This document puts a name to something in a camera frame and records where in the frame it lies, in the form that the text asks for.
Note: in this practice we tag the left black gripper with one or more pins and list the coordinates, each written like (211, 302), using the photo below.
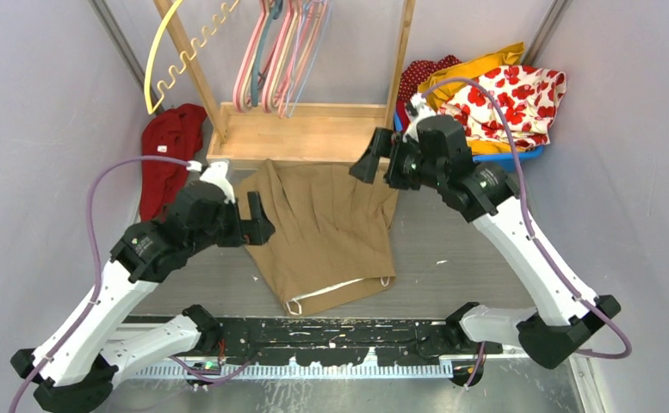
(254, 231)

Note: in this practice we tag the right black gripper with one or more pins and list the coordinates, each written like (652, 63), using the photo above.
(365, 169)

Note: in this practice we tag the tan brown skirt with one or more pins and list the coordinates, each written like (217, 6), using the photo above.
(331, 244)

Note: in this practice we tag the teal blue wire hanger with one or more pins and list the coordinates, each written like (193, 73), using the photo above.
(261, 62)

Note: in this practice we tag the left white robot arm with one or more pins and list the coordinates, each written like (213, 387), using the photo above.
(77, 369)

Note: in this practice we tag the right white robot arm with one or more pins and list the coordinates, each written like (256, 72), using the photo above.
(566, 312)

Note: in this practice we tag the wooden hanger rack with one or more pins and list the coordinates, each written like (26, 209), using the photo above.
(317, 132)

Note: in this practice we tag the light blue hanger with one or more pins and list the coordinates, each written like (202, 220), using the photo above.
(308, 62)

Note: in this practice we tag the beige hanger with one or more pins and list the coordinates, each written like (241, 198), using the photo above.
(288, 74)

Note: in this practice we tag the pink hanger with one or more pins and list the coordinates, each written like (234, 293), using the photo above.
(246, 88)
(277, 79)

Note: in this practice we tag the yellow wavy hanger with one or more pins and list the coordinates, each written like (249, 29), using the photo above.
(173, 54)

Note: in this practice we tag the red polka dot garment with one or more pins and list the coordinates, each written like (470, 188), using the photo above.
(423, 71)

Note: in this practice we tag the dark red garment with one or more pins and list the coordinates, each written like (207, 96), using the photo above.
(175, 133)

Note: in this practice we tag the blue plastic bin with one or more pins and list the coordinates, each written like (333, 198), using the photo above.
(501, 156)

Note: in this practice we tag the yellow garment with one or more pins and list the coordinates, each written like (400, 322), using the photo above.
(508, 55)

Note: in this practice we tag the white red floral garment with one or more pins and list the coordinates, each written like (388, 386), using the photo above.
(529, 98)

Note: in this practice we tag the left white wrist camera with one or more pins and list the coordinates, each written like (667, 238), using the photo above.
(216, 173)

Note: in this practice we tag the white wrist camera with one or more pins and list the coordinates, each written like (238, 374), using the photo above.
(216, 173)
(417, 109)

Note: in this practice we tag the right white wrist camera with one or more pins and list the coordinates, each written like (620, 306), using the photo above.
(417, 109)

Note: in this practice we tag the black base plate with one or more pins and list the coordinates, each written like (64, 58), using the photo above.
(334, 342)

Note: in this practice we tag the white slotted cable duct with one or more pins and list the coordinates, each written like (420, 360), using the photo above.
(369, 369)

